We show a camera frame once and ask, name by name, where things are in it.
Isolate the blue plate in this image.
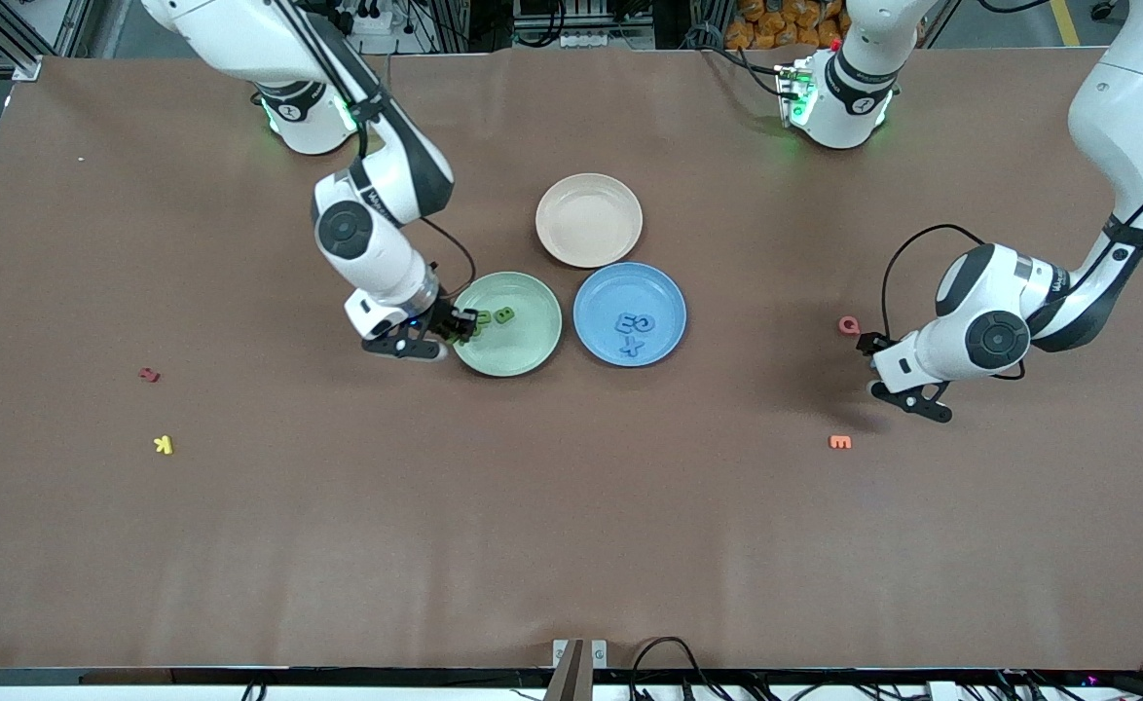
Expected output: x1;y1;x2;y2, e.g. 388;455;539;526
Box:
572;262;687;368

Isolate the light green plate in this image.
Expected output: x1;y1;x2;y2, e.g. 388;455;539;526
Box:
449;271;564;378

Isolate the pile of orange items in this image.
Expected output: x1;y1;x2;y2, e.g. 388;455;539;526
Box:
724;0;845;52

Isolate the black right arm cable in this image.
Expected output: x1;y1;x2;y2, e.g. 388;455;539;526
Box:
270;0;478;303

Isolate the black looped cable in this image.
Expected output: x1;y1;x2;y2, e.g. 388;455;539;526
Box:
628;637;728;701

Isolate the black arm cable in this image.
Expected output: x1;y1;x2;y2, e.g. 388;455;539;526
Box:
270;0;478;303
880;146;1143;383

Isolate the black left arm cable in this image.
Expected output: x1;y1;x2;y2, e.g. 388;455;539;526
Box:
880;146;1143;383

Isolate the pale pink plate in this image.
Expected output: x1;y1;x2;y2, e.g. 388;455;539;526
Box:
535;172;645;269

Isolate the brown table cover mat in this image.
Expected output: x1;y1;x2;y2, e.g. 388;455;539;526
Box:
0;47;1143;673

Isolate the silver aluminium profile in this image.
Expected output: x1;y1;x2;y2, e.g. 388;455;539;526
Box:
0;0;95;81

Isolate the black table edge rail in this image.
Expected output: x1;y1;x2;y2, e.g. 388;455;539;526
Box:
0;666;1143;688

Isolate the grey metal bracket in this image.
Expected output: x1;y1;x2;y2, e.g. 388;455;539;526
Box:
552;639;608;673

